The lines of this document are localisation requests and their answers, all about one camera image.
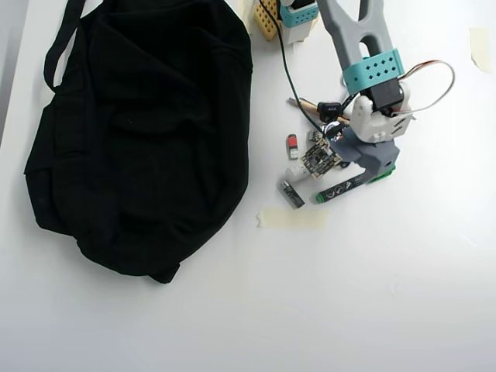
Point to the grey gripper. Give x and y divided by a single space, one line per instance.
375 159

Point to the green whiteboard marker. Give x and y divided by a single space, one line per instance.
337 190

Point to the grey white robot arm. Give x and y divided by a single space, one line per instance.
348 38

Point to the black fabric bag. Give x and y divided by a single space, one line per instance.
135 135

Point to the silver metal wristwatch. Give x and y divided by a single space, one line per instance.
314 136

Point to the white dropper bottle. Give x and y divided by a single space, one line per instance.
294 173

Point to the red USB flash drive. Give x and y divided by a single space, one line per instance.
292 145

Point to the wooden pen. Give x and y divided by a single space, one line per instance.
306 104

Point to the grey cylindrical battery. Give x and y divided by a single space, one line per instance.
291 193

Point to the long masking tape strip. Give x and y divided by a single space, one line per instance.
294 219

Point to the short masking tape strip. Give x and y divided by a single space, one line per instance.
480 50

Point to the yellow perforated base block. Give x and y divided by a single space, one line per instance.
265 19

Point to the camera circuit board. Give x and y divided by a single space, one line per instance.
319 159

